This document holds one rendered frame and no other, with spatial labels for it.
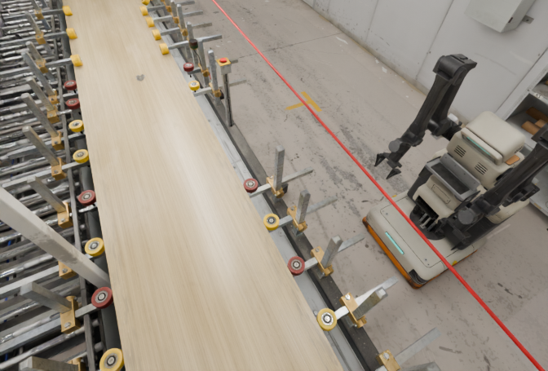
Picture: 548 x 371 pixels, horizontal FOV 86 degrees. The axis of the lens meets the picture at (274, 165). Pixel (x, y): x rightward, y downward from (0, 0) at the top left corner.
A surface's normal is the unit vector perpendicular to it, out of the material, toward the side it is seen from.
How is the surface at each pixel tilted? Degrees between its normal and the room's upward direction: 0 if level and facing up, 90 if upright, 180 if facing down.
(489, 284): 0
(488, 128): 42
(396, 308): 0
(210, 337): 0
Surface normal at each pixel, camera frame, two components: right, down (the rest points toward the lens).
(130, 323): 0.04, -0.62
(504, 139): -0.57, -0.23
